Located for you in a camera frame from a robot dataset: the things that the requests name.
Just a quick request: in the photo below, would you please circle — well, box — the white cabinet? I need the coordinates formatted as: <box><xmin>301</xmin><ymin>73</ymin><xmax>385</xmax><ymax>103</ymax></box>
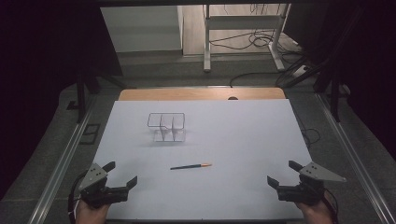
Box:
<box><xmin>100</xmin><ymin>5</ymin><xmax>184</xmax><ymax>53</ymax></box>

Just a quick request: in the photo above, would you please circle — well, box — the long black floor cable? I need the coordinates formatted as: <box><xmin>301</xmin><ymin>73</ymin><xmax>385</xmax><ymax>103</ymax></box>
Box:
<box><xmin>229</xmin><ymin>71</ymin><xmax>281</xmax><ymax>89</ymax></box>

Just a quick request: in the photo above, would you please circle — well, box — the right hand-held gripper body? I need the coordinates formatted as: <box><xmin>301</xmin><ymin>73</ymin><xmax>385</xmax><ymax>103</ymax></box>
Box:
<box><xmin>276</xmin><ymin>161</ymin><xmax>347</xmax><ymax>207</ymax></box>

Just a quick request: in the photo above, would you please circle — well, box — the thin black floor cable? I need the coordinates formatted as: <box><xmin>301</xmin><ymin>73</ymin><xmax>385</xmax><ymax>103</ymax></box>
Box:
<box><xmin>299</xmin><ymin>119</ymin><xmax>321</xmax><ymax>147</ymax></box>

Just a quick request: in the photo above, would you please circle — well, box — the person's left hand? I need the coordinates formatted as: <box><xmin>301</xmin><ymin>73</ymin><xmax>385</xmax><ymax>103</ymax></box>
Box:
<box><xmin>75</xmin><ymin>199</ymin><xmax>110</xmax><ymax>224</ymax></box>

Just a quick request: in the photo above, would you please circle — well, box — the tangle of black floor cables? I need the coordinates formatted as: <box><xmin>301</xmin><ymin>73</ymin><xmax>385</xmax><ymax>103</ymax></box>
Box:
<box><xmin>208</xmin><ymin>29</ymin><xmax>307</xmax><ymax>59</ymax></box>

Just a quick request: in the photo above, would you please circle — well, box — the clear plastic organizer box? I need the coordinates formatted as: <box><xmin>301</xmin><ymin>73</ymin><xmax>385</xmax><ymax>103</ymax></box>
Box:
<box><xmin>147</xmin><ymin>112</ymin><xmax>188</xmax><ymax>144</ymax></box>

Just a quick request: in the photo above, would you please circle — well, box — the white metal desk frame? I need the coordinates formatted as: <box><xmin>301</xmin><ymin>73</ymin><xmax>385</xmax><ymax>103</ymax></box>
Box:
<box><xmin>203</xmin><ymin>3</ymin><xmax>292</xmax><ymax>74</ymax></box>

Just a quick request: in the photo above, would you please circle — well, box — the person's right hand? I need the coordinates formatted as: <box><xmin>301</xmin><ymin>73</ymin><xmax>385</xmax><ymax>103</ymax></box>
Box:
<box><xmin>295</xmin><ymin>190</ymin><xmax>334</xmax><ymax>224</ymax></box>

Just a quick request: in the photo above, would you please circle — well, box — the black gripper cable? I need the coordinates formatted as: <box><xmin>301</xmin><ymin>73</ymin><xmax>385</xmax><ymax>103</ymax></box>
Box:
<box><xmin>323</xmin><ymin>186</ymin><xmax>340</xmax><ymax>224</ymax></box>
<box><xmin>67</xmin><ymin>170</ymin><xmax>89</xmax><ymax>224</ymax></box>

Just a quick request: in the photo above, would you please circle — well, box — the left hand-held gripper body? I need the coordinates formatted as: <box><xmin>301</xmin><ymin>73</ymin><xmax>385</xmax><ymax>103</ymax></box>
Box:
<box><xmin>78</xmin><ymin>162</ymin><xmax>130</xmax><ymax>209</ymax></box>

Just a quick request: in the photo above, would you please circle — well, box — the white power strip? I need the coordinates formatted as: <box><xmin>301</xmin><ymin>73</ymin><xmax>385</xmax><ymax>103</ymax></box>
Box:
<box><xmin>292</xmin><ymin>64</ymin><xmax>312</xmax><ymax>78</ymax></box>

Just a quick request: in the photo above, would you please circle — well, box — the black pen with orange end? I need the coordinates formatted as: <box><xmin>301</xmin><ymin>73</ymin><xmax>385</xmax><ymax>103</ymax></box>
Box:
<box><xmin>169</xmin><ymin>162</ymin><xmax>213</xmax><ymax>171</ymax></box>

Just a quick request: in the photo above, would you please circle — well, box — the aluminium floor rail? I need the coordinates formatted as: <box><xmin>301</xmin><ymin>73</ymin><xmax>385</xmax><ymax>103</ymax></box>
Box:
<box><xmin>315</xmin><ymin>92</ymin><xmax>396</xmax><ymax>224</ymax></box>
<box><xmin>27</xmin><ymin>102</ymin><xmax>94</xmax><ymax>224</ymax></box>

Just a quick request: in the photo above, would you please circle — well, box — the black metal stand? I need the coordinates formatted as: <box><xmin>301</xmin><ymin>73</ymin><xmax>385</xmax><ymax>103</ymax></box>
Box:
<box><xmin>312</xmin><ymin>55</ymin><xmax>354</xmax><ymax>123</ymax></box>
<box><xmin>75</xmin><ymin>69</ymin><xmax>127</xmax><ymax>124</ymax></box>

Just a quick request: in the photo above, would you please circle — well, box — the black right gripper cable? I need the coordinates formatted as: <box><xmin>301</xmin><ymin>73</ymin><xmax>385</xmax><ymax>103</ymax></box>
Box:
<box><xmin>323</xmin><ymin>186</ymin><xmax>340</xmax><ymax>224</ymax></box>

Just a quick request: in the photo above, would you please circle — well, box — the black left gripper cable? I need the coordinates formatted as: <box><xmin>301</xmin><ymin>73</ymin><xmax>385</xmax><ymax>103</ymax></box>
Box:
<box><xmin>67</xmin><ymin>170</ymin><xmax>89</xmax><ymax>224</ymax></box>

